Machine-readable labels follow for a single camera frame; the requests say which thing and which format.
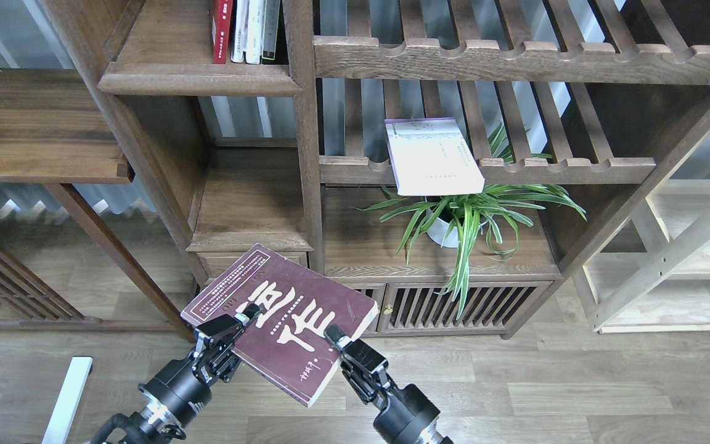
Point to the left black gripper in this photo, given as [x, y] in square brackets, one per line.
[181, 390]

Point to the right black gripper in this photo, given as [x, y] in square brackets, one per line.
[404, 416]

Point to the dark maroon book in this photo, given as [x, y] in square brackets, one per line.
[286, 343]

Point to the pale lavender book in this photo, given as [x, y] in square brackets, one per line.
[430, 157]

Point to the red paperback book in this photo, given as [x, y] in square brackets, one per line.
[221, 13]

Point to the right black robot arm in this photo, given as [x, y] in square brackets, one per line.
[407, 415]

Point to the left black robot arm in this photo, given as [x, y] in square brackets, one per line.
[133, 433]

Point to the white plant pot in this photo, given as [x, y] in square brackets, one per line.
[443, 231]

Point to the green spider plant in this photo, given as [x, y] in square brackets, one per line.
[481, 214]

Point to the white base bar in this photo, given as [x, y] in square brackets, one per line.
[64, 412]

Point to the dark slatted wooden rack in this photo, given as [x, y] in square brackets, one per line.
[38, 306]

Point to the dark wooden bookshelf cabinet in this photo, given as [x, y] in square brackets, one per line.
[605, 98]

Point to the white striped upright book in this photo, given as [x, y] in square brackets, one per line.
[254, 31]

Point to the grey dark upright book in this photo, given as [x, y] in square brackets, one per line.
[272, 10]

